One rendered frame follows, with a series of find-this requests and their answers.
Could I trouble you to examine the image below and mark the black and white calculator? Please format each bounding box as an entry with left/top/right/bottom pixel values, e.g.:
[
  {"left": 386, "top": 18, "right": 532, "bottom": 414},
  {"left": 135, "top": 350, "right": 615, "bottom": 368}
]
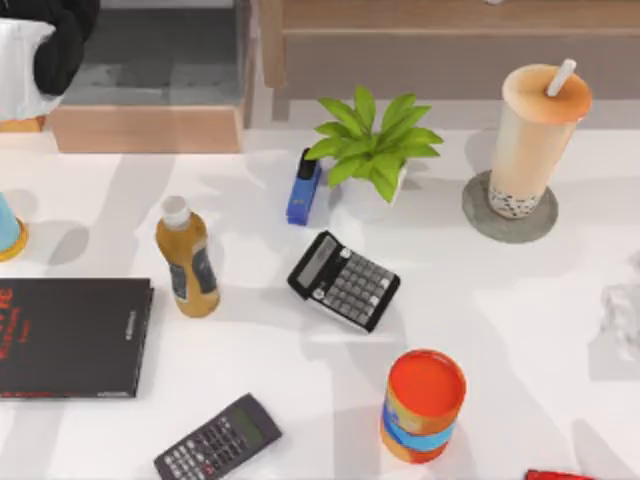
[{"left": 286, "top": 229, "right": 402, "bottom": 335}]

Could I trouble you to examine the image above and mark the blue stapler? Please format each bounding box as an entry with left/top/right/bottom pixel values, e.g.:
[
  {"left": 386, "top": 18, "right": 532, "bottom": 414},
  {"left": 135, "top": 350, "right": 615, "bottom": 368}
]
[{"left": 285, "top": 147, "right": 323, "bottom": 226}]

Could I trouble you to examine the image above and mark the green plant in white pot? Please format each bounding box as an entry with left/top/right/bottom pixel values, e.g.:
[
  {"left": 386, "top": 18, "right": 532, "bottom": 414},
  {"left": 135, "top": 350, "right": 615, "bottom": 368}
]
[{"left": 304, "top": 84, "right": 445, "bottom": 205}]

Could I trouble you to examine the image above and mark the yellow bottle with white cap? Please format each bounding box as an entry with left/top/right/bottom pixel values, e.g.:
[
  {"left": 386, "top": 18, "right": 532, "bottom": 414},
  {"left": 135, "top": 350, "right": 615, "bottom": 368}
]
[{"left": 154, "top": 195, "right": 222, "bottom": 319}]

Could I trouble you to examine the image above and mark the grey round coaster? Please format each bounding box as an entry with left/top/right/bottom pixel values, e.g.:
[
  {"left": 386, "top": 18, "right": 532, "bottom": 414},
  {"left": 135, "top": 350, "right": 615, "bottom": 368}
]
[{"left": 461, "top": 169, "right": 560, "bottom": 245}]

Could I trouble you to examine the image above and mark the orange can with blue label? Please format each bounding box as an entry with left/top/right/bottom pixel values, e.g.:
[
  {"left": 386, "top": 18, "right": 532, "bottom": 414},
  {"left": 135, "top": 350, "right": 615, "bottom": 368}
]
[{"left": 379, "top": 348, "right": 468, "bottom": 465}]

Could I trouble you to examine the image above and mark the pale wooden drawer front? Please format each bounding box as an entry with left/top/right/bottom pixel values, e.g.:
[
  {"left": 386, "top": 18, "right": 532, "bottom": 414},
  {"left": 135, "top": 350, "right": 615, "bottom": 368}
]
[{"left": 46, "top": 104, "right": 245, "bottom": 154}]

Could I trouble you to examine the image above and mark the dark grey calculator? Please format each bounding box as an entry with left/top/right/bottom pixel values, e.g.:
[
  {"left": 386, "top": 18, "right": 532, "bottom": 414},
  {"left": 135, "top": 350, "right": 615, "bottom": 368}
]
[{"left": 153, "top": 392, "right": 283, "bottom": 480}]

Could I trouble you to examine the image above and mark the milk tea cup with straw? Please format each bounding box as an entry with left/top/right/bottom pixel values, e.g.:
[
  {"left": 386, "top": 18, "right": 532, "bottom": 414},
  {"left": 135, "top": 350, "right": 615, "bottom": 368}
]
[{"left": 488, "top": 58, "right": 594, "bottom": 221}]

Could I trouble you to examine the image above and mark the wooden cupboard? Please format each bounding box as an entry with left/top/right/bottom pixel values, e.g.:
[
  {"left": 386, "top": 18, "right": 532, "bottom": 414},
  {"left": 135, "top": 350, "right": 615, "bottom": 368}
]
[{"left": 248, "top": 0, "right": 640, "bottom": 122}]

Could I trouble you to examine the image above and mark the grey pierced drawer inside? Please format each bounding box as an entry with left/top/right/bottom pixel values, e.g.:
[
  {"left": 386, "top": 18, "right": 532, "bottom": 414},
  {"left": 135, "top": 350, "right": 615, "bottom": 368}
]
[{"left": 58, "top": 0, "right": 250, "bottom": 107}]

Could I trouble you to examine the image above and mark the black book with red lettering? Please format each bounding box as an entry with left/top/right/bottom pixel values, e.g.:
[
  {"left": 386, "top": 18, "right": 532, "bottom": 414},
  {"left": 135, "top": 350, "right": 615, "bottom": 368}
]
[{"left": 0, "top": 277, "right": 155, "bottom": 400}]

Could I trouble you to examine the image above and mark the yellow round coaster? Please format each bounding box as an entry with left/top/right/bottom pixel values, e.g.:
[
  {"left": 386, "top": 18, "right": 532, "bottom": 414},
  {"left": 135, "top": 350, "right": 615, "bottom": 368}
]
[{"left": 0, "top": 216, "right": 29, "bottom": 263}]

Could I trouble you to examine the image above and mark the white crumpled object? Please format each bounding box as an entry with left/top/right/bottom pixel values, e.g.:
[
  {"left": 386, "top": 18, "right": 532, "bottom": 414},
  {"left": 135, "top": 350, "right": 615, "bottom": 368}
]
[{"left": 598, "top": 283, "right": 640, "bottom": 362}]

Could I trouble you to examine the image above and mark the light blue cup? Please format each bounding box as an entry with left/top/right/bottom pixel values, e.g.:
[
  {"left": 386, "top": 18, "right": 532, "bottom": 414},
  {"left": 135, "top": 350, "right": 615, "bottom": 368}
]
[{"left": 0, "top": 192, "right": 23, "bottom": 254}]

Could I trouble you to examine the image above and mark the red flat object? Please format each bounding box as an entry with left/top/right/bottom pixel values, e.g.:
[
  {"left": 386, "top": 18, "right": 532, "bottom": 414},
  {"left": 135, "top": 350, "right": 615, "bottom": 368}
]
[{"left": 524, "top": 468, "right": 594, "bottom": 480}]

